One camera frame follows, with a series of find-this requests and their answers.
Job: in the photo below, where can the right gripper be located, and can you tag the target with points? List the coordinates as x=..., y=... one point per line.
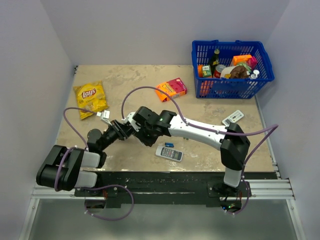
x=147, y=141

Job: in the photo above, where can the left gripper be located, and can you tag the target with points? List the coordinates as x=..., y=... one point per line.
x=122, y=131

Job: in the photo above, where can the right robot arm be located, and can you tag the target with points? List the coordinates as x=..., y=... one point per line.
x=230, y=141

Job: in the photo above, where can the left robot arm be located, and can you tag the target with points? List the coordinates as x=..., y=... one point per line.
x=61, y=169

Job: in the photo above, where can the grey-faced remote control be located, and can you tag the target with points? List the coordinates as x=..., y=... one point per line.
x=169, y=154

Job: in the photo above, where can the small white remote control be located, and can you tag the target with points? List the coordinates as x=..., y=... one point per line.
x=233, y=118

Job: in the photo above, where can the blue battery right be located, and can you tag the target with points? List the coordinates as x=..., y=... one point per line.
x=169, y=144

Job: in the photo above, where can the yellow Lays chips bag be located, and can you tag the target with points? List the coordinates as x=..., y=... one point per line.
x=91, y=97

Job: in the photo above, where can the orange pink sponge box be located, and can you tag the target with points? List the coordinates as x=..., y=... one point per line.
x=174, y=88

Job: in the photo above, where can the green yellow carton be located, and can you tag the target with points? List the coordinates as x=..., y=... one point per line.
x=206, y=71

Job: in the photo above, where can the blue plastic basket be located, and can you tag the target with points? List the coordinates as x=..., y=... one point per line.
x=221, y=88

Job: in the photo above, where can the dark glass bottle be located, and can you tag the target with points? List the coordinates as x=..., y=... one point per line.
x=214, y=60

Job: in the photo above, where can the brown snack packet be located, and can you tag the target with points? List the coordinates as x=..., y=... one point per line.
x=235, y=72

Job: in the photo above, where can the white bottle cap item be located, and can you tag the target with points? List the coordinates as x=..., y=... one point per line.
x=254, y=75

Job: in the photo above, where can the orange pink box in basket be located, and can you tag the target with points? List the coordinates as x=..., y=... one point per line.
x=248, y=61

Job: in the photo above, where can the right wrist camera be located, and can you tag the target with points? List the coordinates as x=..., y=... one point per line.
x=129, y=120

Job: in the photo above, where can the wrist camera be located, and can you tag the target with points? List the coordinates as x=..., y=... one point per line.
x=129, y=120
x=104, y=116

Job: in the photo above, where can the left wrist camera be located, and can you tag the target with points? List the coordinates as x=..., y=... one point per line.
x=104, y=116

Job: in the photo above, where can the black table front rail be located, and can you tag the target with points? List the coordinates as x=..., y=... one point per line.
x=161, y=188

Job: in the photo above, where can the aluminium frame rail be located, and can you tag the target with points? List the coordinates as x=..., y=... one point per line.
x=271, y=189

